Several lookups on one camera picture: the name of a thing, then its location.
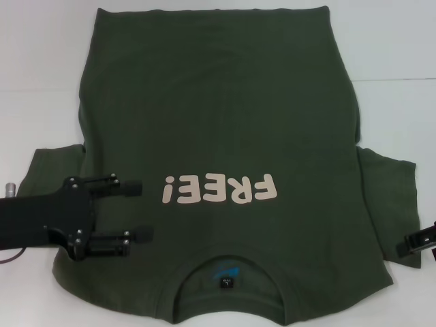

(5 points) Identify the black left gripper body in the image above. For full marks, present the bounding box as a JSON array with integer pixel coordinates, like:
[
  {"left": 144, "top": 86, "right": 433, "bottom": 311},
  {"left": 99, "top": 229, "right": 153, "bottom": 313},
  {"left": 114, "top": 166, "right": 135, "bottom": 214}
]
[{"left": 0, "top": 176, "right": 98, "bottom": 262}]

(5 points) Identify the dark green FREE t-shirt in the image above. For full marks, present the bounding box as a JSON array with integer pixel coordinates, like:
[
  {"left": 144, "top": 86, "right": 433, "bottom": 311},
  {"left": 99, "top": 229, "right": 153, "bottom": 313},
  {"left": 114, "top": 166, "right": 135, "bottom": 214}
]
[{"left": 15, "top": 5, "right": 420, "bottom": 327}]

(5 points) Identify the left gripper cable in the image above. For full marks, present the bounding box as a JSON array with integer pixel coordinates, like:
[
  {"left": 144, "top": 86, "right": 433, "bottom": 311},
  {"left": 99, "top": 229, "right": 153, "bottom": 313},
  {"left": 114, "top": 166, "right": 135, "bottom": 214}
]
[{"left": 0, "top": 245, "right": 27, "bottom": 264}]

